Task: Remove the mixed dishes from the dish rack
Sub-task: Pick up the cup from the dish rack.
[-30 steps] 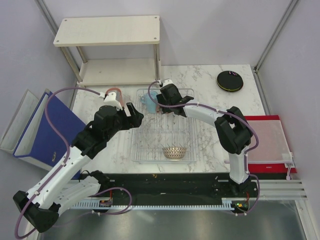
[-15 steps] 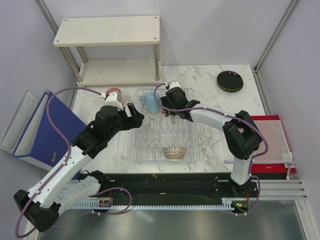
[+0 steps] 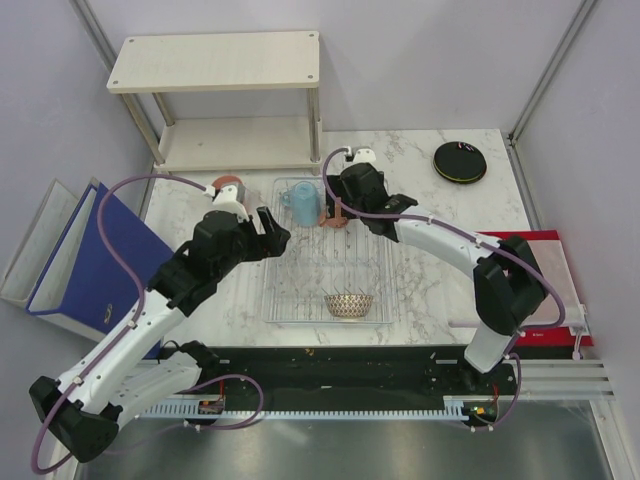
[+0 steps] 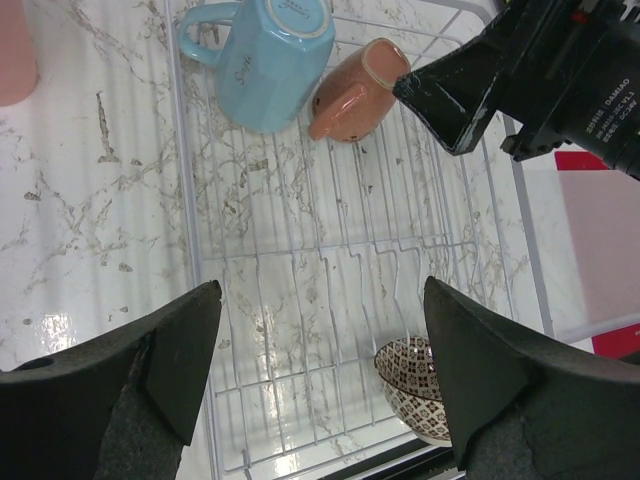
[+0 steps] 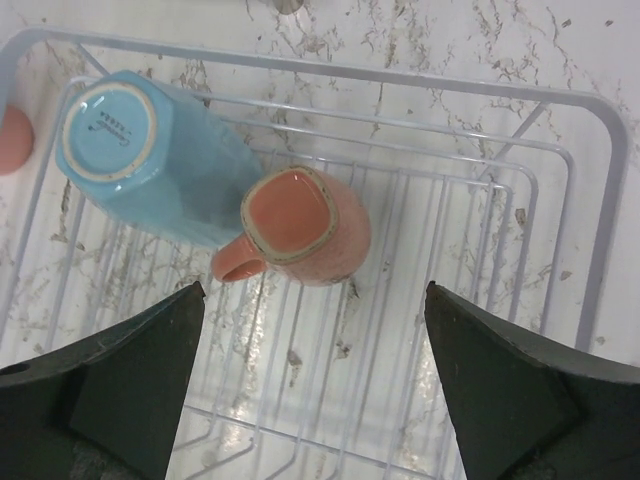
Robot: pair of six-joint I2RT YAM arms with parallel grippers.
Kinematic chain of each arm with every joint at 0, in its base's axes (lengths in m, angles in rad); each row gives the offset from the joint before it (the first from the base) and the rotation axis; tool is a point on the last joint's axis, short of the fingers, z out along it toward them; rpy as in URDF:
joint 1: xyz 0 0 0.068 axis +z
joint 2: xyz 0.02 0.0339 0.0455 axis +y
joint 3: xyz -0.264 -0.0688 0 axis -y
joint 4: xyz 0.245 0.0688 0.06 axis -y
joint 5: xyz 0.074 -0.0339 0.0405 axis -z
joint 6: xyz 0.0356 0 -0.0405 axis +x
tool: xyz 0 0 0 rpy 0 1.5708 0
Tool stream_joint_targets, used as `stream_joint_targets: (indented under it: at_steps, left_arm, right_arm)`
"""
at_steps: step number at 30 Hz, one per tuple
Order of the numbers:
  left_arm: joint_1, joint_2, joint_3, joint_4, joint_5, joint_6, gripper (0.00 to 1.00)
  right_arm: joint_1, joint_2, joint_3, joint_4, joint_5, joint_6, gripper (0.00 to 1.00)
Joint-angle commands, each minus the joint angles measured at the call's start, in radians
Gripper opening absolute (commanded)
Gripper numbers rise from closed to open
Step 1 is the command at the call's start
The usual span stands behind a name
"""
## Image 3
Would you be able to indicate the white two-tier shelf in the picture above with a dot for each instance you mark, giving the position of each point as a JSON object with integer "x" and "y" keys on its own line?
{"x": 204, "y": 63}

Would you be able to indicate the white cable duct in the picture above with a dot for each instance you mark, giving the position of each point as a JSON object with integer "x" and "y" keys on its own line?
{"x": 193, "y": 408}

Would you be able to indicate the small orange mug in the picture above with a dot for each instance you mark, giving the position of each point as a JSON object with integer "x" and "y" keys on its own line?
{"x": 336, "y": 221}

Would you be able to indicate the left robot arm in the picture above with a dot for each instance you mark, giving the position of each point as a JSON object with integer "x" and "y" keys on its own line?
{"x": 86, "y": 406}

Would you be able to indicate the blue binder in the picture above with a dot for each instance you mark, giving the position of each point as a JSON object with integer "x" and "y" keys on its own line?
{"x": 82, "y": 288}

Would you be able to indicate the patterned bowl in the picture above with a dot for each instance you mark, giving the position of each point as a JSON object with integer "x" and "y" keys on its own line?
{"x": 348, "y": 306}

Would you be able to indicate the white wire dish rack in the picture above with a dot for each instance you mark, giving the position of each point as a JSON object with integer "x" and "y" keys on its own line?
{"x": 321, "y": 261}

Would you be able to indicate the red folder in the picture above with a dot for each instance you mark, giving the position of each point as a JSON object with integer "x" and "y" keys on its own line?
{"x": 550, "y": 335}

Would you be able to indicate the black plate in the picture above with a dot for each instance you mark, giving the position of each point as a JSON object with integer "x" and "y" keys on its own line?
{"x": 459, "y": 159}

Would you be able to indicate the blue mug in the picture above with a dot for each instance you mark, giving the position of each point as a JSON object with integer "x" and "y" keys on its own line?
{"x": 304, "y": 203}

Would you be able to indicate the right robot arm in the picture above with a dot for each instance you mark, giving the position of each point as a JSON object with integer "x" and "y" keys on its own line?
{"x": 508, "y": 285}

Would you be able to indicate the tall pink cup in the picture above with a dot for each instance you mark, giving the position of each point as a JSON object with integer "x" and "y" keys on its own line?
{"x": 224, "y": 180}

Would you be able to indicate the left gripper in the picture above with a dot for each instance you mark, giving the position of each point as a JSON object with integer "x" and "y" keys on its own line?
{"x": 271, "y": 244}

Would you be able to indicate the grey file holder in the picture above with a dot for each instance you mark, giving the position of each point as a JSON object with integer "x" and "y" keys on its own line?
{"x": 42, "y": 235}

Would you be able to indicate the translucent plastic sleeve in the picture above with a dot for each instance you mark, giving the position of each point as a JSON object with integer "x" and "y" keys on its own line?
{"x": 458, "y": 294}

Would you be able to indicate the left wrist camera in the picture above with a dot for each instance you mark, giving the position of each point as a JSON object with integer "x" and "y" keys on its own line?
{"x": 233, "y": 198}

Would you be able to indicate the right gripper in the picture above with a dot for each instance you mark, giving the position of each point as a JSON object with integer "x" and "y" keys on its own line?
{"x": 337, "y": 188}

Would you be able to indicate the green plate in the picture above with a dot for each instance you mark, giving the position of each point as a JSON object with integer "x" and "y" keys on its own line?
{"x": 469, "y": 180}

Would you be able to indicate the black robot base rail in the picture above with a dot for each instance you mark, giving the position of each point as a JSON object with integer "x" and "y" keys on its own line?
{"x": 439, "y": 370}

